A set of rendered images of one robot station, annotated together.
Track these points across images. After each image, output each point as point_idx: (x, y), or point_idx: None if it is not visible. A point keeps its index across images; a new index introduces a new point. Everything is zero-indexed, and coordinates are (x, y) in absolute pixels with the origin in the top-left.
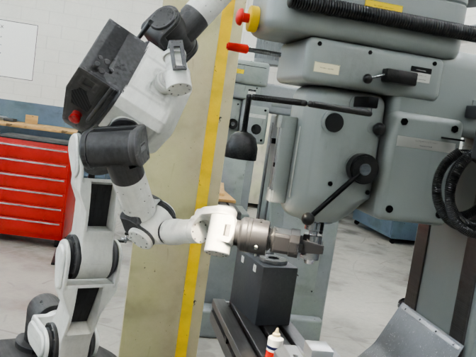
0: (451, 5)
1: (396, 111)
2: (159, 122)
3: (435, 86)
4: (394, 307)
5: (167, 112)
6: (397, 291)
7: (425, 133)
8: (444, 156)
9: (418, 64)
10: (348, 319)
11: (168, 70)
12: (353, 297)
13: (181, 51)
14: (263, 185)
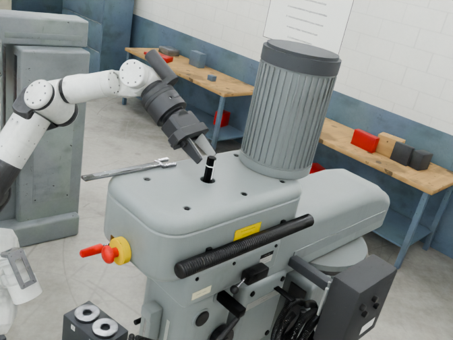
0: (292, 203)
1: (246, 287)
2: (6, 325)
3: (274, 259)
4: (121, 166)
5: (11, 307)
6: (118, 146)
7: (264, 292)
8: (274, 297)
9: (265, 252)
10: (92, 192)
11: (11, 282)
12: (88, 163)
13: (25, 263)
14: (4, 107)
